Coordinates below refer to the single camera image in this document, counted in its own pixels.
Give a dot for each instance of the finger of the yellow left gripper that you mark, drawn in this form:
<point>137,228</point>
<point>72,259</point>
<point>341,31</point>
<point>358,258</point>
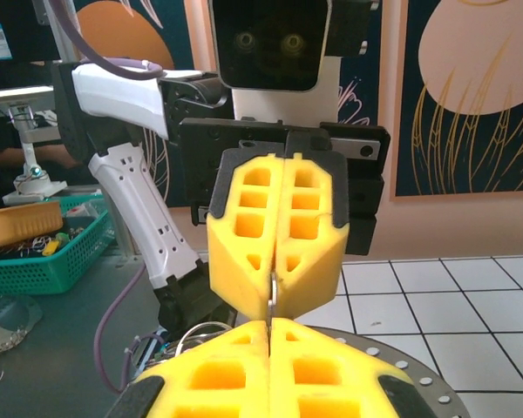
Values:
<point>327,270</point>
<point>226,270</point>

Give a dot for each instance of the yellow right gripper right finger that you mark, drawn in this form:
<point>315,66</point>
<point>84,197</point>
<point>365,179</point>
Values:
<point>331,383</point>

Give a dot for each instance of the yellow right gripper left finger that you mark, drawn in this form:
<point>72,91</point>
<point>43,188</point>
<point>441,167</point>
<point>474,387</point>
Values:
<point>200,383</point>

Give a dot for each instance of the person's forearm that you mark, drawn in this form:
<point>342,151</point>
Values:
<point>56,157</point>

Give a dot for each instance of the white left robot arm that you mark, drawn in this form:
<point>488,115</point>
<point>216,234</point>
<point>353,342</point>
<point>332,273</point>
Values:
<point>139,209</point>

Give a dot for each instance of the green plastic key tag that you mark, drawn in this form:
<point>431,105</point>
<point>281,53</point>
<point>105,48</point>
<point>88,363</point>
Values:
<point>61,237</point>

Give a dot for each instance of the white desk stand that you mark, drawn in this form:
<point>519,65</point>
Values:
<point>28,148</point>

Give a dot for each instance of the yellow plastic key tag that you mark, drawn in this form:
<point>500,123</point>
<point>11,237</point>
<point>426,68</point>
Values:
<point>51,248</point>

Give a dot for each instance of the green perforated plastic basket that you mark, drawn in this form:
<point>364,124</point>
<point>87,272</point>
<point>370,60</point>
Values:
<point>48,274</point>

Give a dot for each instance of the dark panel peach flower outline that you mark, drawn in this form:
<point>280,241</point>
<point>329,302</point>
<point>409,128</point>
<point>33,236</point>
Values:
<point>372,87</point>

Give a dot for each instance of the orange round tray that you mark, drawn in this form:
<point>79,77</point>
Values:
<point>17,224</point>

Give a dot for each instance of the black computer monitor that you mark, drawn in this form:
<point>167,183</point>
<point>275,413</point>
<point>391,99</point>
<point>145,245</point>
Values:
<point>26,26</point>

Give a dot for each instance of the dark panel large peach circle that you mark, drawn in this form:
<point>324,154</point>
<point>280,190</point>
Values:
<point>462,65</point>

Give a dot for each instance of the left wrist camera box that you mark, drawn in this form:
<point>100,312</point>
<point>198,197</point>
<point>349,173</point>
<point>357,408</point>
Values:
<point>270,43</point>

